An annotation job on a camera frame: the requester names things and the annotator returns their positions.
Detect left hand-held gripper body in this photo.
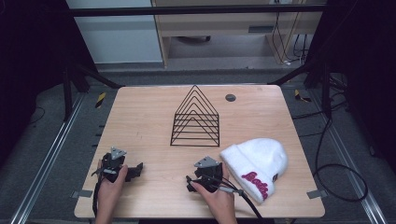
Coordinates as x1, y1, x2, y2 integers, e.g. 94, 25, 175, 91
101, 146, 128, 184

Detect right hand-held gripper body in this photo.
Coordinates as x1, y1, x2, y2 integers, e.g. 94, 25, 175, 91
193, 156, 224, 193

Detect white knit beanie hat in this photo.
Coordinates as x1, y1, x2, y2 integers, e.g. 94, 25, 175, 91
219, 137, 290, 205

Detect person's left hand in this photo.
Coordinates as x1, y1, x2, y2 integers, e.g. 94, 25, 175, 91
96, 160, 129, 203

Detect person's right hand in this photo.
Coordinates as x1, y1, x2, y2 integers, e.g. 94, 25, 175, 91
190, 161, 238, 217

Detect grey tape piece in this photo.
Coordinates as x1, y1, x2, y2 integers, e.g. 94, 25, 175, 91
70, 189, 94, 200
305, 189, 329, 201

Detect yellow black striped tape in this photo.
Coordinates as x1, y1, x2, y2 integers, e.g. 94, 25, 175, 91
94, 91, 107, 109
293, 89, 313, 104

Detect black metal stand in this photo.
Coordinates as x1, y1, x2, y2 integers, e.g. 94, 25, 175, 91
61, 61, 125, 123
266, 58, 333, 119

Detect white cabinet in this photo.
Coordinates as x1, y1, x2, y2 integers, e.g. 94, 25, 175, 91
65, 0, 163, 65

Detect dark curtain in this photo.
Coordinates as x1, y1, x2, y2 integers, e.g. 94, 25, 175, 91
0, 0, 98, 164
305, 0, 396, 175

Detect light wooden desk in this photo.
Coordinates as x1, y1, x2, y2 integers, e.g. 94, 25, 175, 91
150, 0, 329, 68

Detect black horizontal metal bar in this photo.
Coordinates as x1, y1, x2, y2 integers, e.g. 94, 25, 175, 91
68, 4, 329, 18

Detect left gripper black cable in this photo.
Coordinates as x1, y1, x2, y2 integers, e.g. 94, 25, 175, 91
92, 175, 105, 218

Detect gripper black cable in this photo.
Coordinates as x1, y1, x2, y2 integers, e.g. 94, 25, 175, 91
92, 175, 105, 218
186, 175, 264, 220

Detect black wire rack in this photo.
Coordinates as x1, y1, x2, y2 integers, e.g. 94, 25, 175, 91
169, 84, 221, 147

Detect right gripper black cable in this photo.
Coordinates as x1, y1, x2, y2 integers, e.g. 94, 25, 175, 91
186, 175, 264, 220

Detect aluminium floor rail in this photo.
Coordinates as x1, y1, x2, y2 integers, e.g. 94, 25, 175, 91
9, 92, 86, 224
310, 89, 388, 224

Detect black looped floor cable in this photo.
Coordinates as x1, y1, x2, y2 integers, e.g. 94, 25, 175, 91
291, 90, 370, 203

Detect hanging cables under desk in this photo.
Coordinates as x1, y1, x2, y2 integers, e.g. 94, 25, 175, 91
271, 11, 310, 67

